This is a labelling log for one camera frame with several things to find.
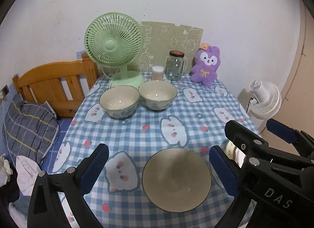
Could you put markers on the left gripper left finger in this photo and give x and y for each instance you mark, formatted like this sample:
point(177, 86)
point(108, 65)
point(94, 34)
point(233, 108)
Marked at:
point(45, 209)

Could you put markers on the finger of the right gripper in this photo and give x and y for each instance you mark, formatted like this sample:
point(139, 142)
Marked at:
point(250, 144)
point(302, 141)

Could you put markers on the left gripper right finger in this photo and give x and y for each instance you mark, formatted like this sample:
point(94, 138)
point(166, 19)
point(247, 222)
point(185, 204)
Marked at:
point(229, 174)

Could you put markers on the scalloped yellow flower plate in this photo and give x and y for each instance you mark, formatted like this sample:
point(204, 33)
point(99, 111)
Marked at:
point(234, 153)

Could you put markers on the floral ceramic bowl front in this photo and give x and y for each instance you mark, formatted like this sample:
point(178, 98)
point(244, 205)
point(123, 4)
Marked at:
point(176, 180)

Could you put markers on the floral ceramic bowl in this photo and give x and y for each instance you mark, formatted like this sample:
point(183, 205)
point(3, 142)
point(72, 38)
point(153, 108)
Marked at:
point(157, 95)
point(176, 180)
point(120, 102)

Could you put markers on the floral ceramic bowl back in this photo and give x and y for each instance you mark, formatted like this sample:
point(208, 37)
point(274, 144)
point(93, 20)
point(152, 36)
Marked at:
point(157, 95)

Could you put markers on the beige door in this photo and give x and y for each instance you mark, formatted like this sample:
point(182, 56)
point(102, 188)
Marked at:
point(296, 110)

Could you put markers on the white crumpled cloth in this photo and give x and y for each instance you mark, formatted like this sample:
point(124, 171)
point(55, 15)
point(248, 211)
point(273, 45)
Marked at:
point(24, 172)

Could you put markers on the white floor fan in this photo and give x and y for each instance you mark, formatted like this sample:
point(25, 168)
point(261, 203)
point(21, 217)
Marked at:
point(266, 100)

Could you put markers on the blue checkered tablecloth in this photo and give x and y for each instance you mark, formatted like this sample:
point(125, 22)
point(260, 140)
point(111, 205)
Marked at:
point(195, 120)

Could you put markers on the grey plaid pillow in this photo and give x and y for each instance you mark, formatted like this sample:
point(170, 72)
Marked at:
point(29, 129)

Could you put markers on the purple plush bunny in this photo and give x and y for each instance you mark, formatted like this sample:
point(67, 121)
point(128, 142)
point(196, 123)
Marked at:
point(206, 64)

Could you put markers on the glass jar black lid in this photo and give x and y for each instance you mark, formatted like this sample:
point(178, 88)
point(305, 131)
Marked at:
point(174, 65)

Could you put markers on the cotton swab container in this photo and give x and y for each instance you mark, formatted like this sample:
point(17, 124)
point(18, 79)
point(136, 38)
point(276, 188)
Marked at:
point(157, 72)

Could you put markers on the green patterned board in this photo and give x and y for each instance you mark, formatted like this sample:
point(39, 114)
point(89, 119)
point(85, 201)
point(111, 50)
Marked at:
point(160, 38)

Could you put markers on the green desk fan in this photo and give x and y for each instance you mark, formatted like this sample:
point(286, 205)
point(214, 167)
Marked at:
point(114, 40)

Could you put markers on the wall power outlet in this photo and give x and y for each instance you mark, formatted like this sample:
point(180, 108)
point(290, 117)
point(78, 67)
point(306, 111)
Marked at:
point(4, 92)

